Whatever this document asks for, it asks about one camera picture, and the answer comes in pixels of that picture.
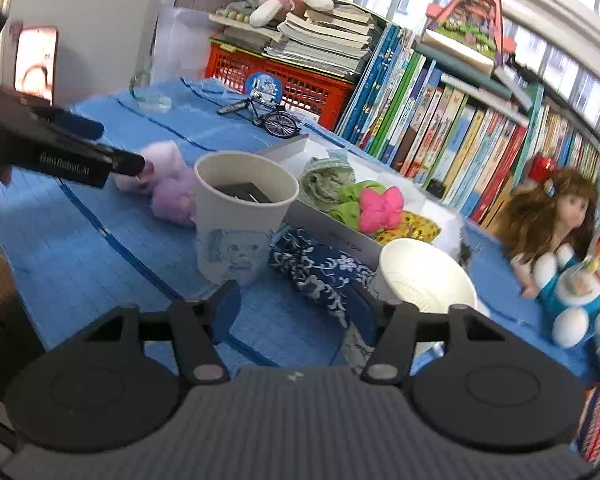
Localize clear glass dish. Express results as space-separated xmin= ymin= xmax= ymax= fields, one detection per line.
xmin=129 ymin=71 xmax=174 ymax=114

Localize translucent plastic bin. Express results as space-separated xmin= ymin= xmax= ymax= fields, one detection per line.
xmin=151 ymin=4 xmax=217 ymax=82

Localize red plastic crate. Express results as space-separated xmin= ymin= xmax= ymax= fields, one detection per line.
xmin=205 ymin=41 xmax=357 ymax=132

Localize paper cup with rabbit drawing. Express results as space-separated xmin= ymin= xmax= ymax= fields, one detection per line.
xmin=369 ymin=238 xmax=477 ymax=317

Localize stack of books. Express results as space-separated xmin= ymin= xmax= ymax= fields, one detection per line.
xmin=262 ymin=6 xmax=387 ymax=79

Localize blue round tag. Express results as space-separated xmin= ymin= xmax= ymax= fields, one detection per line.
xmin=243 ymin=71 xmax=281 ymax=106

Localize pink purple plush toy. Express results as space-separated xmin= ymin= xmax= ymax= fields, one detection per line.
xmin=114 ymin=140 xmax=190 ymax=195

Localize green checked scrunchie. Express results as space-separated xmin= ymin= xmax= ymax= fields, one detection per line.
xmin=299 ymin=156 xmax=357 ymax=212

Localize red container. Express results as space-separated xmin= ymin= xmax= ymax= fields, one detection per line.
xmin=526 ymin=154 xmax=557 ymax=182

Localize small black jar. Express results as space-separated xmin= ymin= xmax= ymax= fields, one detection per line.
xmin=424 ymin=179 xmax=450 ymax=202

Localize blue cat plush toy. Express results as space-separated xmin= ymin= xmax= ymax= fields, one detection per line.
xmin=536 ymin=230 xmax=600 ymax=350

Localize blue floral cloth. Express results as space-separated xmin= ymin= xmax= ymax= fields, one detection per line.
xmin=269 ymin=229 xmax=378 ymax=328

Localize row of upright books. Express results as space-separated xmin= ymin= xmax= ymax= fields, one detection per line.
xmin=334 ymin=22 xmax=600 ymax=226

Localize brown-haired doll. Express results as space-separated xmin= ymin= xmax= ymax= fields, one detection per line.
xmin=494 ymin=167 xmax=600 ymax=301

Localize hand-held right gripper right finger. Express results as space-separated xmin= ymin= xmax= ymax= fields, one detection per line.
xmin=347 ymin=282 xmax=531 ymax=385

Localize pink plush flower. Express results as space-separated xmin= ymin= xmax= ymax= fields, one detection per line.
xmin=358 ymin=186 xmax=405 ymax=234

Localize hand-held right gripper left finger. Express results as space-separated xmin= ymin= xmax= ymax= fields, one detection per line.
xmin=55 ymin=280 xmax=242 ymax=386

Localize string of green beads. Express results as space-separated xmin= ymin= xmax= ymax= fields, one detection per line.
xmin=216 ymin=6 xmax=255 ymax=24

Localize black binder clips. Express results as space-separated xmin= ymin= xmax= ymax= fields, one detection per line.
xmin=457 ymin=238 xmax=478 ymax=267

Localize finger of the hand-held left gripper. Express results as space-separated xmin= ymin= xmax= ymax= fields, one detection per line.
xmin=102 ymin=147 xmax=147 ymax=177
xmin=45 ymin=105 xmax=105 ymax=142

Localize white box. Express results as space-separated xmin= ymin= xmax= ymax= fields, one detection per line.
xmin=256 ymin=132 xmax=463 ymax=272

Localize toy house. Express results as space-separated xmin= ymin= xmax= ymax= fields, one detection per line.
xmin=419 ymin=0 xmax=518 ymax=77

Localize paper cup with blue drawing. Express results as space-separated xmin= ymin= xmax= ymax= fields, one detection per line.
xmin=194 ymin=151 xmax=301 ymax=287

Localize black toy bicycle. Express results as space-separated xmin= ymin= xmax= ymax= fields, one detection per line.
xmin=216 ymin=94 xmax=302 ymax=139

